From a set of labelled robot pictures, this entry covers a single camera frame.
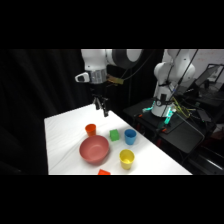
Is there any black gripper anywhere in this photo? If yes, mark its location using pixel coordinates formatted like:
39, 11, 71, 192
89, 82, 110, 118

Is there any blue plastic cup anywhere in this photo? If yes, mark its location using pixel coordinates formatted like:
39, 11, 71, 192
124, 128, 138, 146

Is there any orange plastic cup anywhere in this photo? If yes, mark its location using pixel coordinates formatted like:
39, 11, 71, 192
84, 123, 97, 137

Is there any pink plastic bowl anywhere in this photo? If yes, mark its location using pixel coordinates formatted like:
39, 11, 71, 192
78, 134, 111, 164

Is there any yellow plastic cup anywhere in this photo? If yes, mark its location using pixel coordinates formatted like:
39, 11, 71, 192
119, 148, 136, 171

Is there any green cube block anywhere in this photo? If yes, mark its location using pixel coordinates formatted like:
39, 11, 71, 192
109, 128, 120, 142

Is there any black curtain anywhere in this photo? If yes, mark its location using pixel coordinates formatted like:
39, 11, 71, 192
0, 49, 165, 176

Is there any red-orange block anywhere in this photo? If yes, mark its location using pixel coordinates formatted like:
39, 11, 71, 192
97, 168, 112, 176

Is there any green status light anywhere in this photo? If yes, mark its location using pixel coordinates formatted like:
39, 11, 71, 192
162, 107, 175, 127

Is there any black robot stand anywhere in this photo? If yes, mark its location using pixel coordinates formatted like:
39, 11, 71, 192
122, 97, 206, 156

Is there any black laptop screen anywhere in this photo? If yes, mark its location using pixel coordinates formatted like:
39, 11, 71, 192
194, 63, 224, 90

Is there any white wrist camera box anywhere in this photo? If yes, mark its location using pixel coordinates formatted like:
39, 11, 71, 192
74, 71, 92, 84

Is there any yellow-green cable bundle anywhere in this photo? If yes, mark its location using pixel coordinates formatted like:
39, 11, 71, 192
172, 98, 195, 120

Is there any black hanging robot cable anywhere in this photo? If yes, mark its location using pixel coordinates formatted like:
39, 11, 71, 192
165, 49, 200, 88

